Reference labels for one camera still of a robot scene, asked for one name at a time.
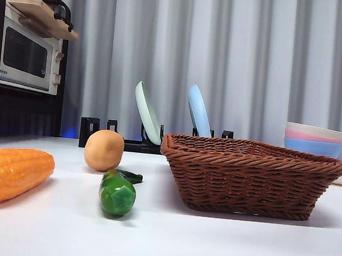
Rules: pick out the green cucumber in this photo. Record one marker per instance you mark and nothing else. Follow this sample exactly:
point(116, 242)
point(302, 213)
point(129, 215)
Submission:
point(116, 195)

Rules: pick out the pale blue plate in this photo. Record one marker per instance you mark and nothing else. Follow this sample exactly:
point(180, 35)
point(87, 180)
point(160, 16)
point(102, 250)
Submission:
point(199, 112)

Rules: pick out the cream bowl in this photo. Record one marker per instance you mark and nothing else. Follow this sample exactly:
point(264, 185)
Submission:
point(313, 129)

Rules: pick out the pale green plate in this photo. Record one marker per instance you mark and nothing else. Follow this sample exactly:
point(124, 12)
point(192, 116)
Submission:
point(148, 113)

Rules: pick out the wooden cutting board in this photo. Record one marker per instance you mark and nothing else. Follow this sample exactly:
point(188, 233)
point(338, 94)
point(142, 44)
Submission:
point(45, 19)

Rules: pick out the orange corn cob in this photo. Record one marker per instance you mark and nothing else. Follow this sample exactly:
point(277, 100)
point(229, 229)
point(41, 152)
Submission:
point(9, 173)

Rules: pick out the blue bowl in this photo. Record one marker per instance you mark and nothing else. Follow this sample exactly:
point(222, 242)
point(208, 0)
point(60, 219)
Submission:
point(311, 147)

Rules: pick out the white toaster oven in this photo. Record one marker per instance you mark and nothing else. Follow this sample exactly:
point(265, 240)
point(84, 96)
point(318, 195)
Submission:
point(23, 53)

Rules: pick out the grey curtain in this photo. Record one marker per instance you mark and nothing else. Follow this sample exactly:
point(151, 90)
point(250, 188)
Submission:
point(257, 51)

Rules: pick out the pink bowl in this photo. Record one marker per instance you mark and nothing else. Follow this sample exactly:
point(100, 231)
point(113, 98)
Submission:
point(303, 136)

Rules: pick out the black dish rack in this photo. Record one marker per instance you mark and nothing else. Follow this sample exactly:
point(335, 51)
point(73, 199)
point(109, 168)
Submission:
point(133, 146)

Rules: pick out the brown wicker basket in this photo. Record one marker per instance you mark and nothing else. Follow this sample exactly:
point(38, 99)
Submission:
point(245, 177)

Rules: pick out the tan potato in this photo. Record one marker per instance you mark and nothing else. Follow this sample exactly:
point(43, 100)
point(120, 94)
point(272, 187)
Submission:
point(103, 150)

